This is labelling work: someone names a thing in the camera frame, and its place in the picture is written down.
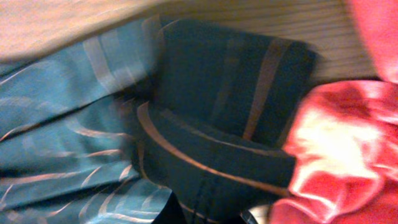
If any red orange shirt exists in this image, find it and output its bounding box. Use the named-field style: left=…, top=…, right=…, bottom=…
left=270, top=0, right=397, bottom=224

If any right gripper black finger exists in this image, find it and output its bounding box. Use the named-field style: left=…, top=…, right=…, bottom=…
left=241, top=210, right=258, bottom=224

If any black printed jersey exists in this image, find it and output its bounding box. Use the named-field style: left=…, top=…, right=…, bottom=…
left=1, top=17, right=317, bottom=223

